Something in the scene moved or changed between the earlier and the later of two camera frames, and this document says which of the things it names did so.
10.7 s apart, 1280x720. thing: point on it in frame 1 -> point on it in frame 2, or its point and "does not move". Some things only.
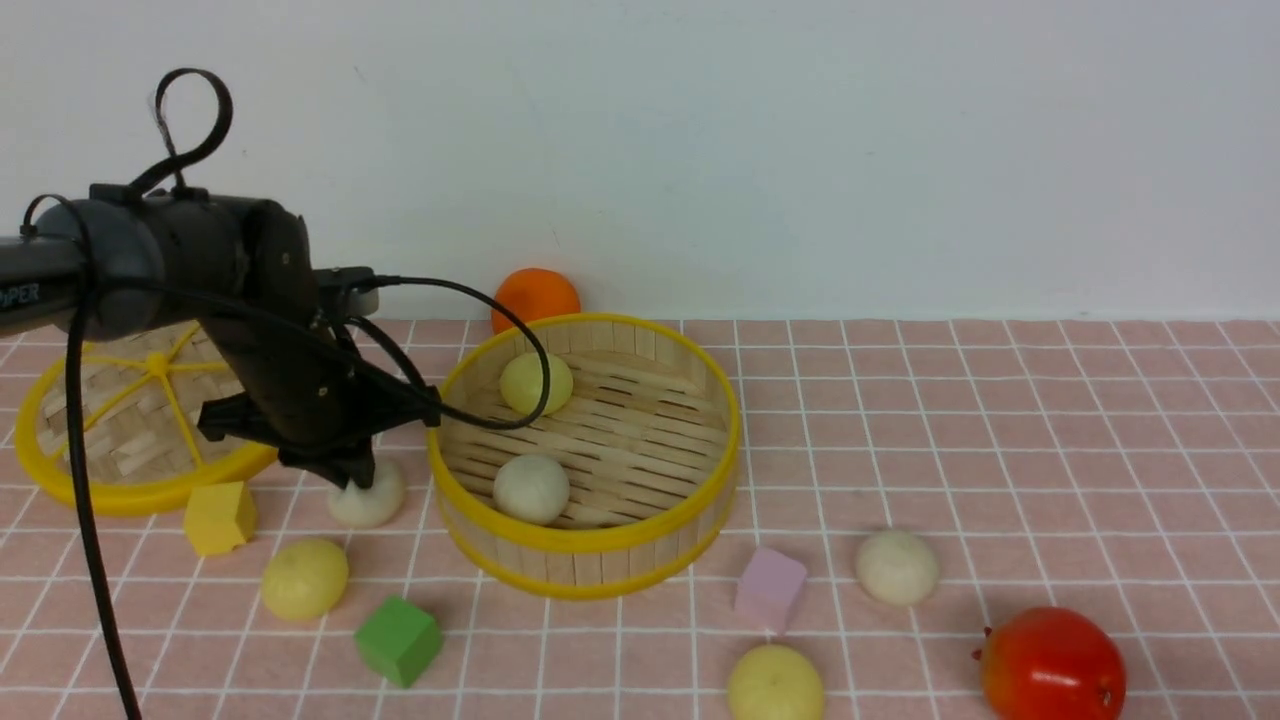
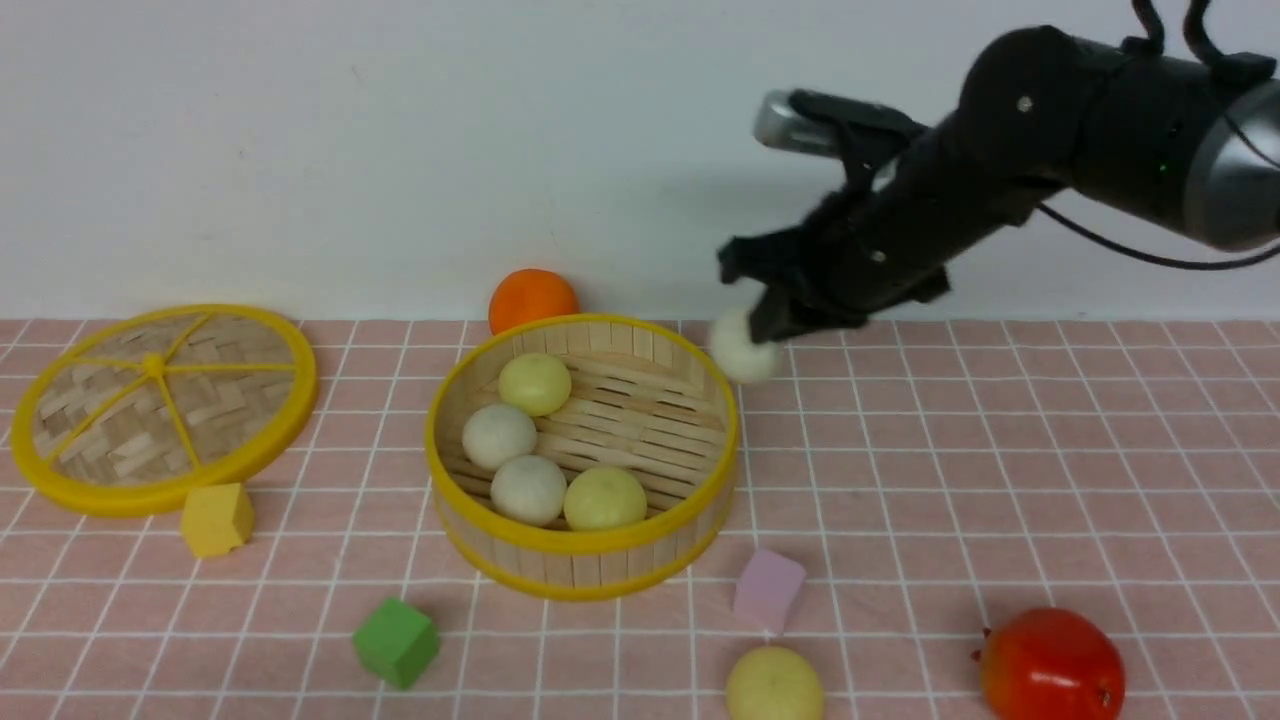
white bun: [373, 506] -> [496, 434]
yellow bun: [304, 578] -> [604, 497]
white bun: [896, 567] -> [735, 351]
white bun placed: [532, 489] does not move
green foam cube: [400, 640] does not move
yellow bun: [774, 682] does not move
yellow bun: [522, 384] does not move
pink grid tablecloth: [903, 487] does not move
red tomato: [1050, 663] does not move
